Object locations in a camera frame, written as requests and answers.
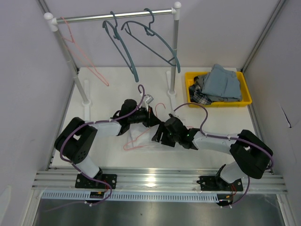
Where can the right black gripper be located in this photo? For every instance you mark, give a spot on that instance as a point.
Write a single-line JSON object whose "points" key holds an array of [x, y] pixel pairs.
{"points": [[157, 136]]}

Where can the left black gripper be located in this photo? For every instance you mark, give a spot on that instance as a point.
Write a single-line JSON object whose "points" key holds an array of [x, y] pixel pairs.
{"points": [[150, 119]]}

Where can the white skirt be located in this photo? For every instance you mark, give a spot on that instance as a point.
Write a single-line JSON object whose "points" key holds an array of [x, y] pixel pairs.
{"points": [[141, 139]]}

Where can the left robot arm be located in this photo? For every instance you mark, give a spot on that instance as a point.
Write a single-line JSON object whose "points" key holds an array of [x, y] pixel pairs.
{"points": [[75, 141]]}

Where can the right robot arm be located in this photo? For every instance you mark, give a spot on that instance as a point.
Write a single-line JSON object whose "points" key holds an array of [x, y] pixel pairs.
{"points": [[251, 155]]}

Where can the teal hanger right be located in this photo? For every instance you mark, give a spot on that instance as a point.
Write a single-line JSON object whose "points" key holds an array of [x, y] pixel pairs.
{"points": [[145, 34]]}

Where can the teal hanger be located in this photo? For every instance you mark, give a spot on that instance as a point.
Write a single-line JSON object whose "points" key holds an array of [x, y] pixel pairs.
{"points": [[115, 37], [145, 34]]}

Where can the teal hanger left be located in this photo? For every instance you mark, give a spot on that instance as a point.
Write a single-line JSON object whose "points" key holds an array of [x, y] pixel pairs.
{"points": [[115, 37]]}

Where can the pink hanger far left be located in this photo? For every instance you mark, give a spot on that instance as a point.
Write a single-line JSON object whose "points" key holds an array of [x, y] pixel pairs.
{"points": [[86, 61]]}

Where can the yellow plastic bin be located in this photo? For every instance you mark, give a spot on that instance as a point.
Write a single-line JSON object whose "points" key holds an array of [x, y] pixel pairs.
{"points": [[246, 97]]}

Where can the blue grey garment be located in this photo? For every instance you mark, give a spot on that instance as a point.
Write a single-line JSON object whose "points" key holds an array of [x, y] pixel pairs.
{"points": [[220, 85]]}

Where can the silver clothes rack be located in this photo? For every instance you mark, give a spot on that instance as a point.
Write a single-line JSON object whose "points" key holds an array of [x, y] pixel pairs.
{"points": [[90, 99]]}

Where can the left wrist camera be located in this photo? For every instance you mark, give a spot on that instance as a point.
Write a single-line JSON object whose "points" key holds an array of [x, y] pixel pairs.
{"points": [[148, 99]]}

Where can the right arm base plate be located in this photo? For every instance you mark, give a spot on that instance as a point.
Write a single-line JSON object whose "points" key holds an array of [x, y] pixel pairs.
{"points": [[213, 183]]}

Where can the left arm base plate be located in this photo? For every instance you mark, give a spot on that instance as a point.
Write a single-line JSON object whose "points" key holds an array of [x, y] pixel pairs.
{"points": [[85, 183]]}

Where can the aluminium rail base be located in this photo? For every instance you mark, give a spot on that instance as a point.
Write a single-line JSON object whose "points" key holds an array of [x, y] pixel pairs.
{"points": [[154, 180]]}

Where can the white slotted cable duct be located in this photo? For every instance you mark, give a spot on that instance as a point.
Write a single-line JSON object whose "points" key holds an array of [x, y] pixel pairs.
{"points": [[131, 196]]}

